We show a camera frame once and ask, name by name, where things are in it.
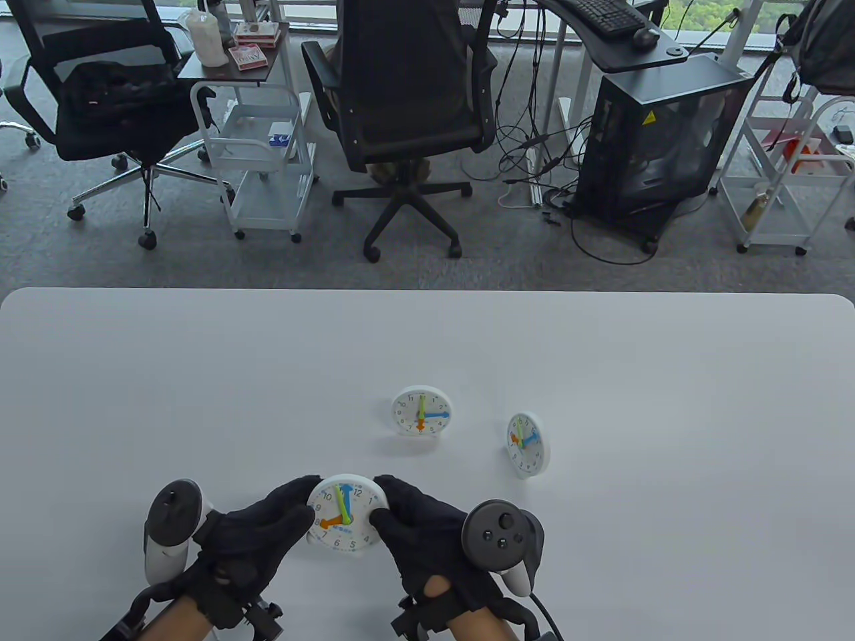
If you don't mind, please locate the yellowish bottle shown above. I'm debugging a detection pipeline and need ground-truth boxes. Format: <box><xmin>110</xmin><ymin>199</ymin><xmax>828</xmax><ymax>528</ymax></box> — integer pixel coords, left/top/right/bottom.
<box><xmin>741</xmin><ymin>187</ymin><xmax>776</xmax><ymax>231</ymax></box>

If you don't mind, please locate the white desk leg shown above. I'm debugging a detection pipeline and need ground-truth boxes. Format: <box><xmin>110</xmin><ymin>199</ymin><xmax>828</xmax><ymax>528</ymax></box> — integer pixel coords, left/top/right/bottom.
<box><xmin>716</xmin><ymin>0</ymin><xmax>763</xmax><ymax>67</ymax></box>

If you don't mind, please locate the white wire cart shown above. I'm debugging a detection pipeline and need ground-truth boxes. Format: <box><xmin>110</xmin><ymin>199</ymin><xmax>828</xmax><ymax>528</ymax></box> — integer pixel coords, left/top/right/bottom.
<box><xmin>711</xmin><ymin>93</ymin><xmax>855</xmax><ymax>256</ymax></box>

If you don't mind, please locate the red card box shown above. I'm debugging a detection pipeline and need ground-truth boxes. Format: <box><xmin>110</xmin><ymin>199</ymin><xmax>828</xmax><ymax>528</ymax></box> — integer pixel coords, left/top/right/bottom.
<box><xmin>228</xmin><ymin>45</ymin><xmax>269</xmax><ymax>72</ymax></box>

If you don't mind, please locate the black desk with white legs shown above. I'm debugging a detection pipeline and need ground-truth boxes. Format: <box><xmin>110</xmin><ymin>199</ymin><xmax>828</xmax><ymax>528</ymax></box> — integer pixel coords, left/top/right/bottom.
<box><xmin>528</xmin><ymin>0</ymin><xmax>690</xmax><ymax>208</ymax></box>

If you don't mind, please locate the black white handheld controller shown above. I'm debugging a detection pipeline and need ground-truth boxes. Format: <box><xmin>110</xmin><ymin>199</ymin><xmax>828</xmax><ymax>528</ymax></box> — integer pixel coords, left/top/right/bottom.
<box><xmin>461</xmin><ymin>499</ymin><xmax>545</xmax><ymax>596</ymax></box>
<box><xmin>144</xmin><ymin>479</ymin><xmax>216</xmax><ymax>588</ymax></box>

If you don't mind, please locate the black computer tower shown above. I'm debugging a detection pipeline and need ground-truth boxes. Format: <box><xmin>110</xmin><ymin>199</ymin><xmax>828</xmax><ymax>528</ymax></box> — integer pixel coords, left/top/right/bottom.
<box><xmin>573</xmin><ymin>53</ymin><xmax>755</xmax><ymax>254</ymax></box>

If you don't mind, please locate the translucent white container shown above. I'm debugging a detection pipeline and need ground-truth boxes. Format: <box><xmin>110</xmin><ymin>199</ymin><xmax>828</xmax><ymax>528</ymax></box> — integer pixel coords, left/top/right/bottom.
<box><xmin>185</xmin><ymin>9</ymin><xmax>230</xmax><ymax>68</ymax></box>

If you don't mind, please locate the black controller cable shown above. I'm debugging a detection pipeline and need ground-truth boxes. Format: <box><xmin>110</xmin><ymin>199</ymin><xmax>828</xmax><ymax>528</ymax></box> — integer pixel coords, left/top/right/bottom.
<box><xmin>531</xmin><ymin>593</ymin><xmax>565</xmax><ymax>641</ymax></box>

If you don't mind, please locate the grey backpack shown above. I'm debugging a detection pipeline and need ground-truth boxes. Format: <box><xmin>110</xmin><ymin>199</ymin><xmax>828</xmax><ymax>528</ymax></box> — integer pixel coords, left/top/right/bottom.
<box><xmin>778</xmin><ymin>0</ymin><xmax>855</xmax><ymax>104</ymax></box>

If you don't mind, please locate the black keyboard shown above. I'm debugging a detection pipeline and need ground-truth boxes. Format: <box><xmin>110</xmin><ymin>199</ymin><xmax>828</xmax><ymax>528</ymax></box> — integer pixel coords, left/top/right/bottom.
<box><xmin>564</xmin><ymin>0</ymin><xmax>647</xmax><ymax>35</ymax></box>

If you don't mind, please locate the person's left forearm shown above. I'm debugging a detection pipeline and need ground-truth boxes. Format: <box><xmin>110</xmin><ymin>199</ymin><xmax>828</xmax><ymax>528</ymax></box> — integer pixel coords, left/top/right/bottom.
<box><xmin>137</xmin><ymin>593</ymin><xmax>218</xmax><ymax>641</ymax></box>

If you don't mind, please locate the tangle of black cables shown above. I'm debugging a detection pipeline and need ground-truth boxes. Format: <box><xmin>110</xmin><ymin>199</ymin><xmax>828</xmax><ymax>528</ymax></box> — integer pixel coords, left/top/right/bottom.
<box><xmin>461</xmin><ymin>0</ymin><xmax>675</xmax><ymax>266</ymax></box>

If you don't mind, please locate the black bag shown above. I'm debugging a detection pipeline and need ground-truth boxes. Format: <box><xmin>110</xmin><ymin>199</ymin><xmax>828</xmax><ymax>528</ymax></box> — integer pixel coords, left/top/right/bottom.
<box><xmin>57</xmin><ymin>61</ymin><xmax>201</xmax><ymax>144</ymax></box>

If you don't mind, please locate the orange item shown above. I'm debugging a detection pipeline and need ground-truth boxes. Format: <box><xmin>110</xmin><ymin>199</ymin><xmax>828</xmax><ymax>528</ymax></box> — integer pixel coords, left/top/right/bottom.
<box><xmin>780</xmin><ymin>137</ymin><xmax>836</xmax><ymax>176</ymax></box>

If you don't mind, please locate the white cart with dark top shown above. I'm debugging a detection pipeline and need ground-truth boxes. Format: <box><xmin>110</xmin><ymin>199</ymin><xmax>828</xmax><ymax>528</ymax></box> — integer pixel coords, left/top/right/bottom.
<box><xmin>177</xmin><ymin>22</ymin><xmax>319</xmax><ymax>242</ymax></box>

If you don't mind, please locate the person's right forearm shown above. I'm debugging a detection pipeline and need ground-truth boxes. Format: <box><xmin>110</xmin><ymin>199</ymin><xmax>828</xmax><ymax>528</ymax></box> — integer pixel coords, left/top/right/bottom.
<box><xmin>444</xmin><ymin>604</ymin><xmax>522</xmax><ymax>641</ymax></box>

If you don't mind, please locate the person's right hand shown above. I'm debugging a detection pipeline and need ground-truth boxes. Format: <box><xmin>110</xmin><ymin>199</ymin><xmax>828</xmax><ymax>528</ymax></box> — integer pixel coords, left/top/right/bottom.
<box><xmin>369</xmin><ymin>474</ymin><xmax>508</xmax><ymax>612</ymax></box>

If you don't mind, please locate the black mesh office chair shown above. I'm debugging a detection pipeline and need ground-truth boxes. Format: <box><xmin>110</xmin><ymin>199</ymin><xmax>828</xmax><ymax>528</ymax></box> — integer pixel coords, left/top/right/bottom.
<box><xmin>3</xmin><ymin>0</ymin><xmax>236</xmax><ymax>251</ymax></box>

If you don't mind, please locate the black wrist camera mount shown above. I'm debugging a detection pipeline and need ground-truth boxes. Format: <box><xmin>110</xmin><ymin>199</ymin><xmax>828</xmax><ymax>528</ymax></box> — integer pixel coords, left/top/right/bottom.
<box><xmin>391</xmin><ymin>594</ymin><xmax>542</xmax><ymax>641</ymax></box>
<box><xmin>100</xmin><ymin>581</ymin><xmax>285</xmax><ymax>641</ymax></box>

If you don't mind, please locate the person's left hand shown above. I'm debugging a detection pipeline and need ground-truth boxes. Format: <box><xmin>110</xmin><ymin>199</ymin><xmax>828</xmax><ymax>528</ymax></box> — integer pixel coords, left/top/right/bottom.
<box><xmin>179</xmin><ymin>475</ymin><xmax>323</xmax><ymax>628</ymax></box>

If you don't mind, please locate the red patterned box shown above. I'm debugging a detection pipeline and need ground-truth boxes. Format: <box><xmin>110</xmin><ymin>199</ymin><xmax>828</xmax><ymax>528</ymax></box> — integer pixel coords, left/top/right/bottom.
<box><xmin>234</xmin><ymin>21</ymin><xmax>281</xmax><ymax>46</ymax></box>

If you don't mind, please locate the black high-back office chair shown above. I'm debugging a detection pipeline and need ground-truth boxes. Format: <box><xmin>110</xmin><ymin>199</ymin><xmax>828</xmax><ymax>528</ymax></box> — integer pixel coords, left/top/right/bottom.
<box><xmin>301</xmin><ymin>0</ymin><xmax>500</xmax><ymax>262</ymax></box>

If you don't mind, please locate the white teaching clock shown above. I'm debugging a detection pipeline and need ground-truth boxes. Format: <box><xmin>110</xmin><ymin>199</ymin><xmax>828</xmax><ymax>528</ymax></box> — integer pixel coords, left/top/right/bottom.
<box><xmin>391</xmin><ymin>385</ymin><xmax>454</xmax><ymax>437</ymax></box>
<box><xmin>505</xmin><ymin>411</ymin><xmax>551</xmax><ymax>480</ymax></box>
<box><xmin>306</xmin><ymin>473</ymin><xmax>389</xmax><ymax>558</ymax></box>

